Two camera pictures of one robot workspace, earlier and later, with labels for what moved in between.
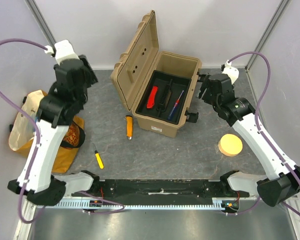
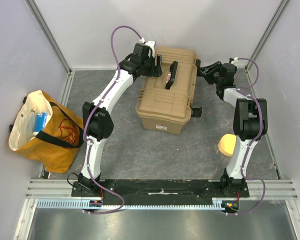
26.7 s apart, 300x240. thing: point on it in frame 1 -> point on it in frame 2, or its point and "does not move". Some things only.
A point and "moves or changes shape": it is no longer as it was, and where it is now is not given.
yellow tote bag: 22,134 does not move
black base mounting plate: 161,189 does not move
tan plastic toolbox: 130,73 moves or changes shape
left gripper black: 92,76 -> 156,73
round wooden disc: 230,145 does not move
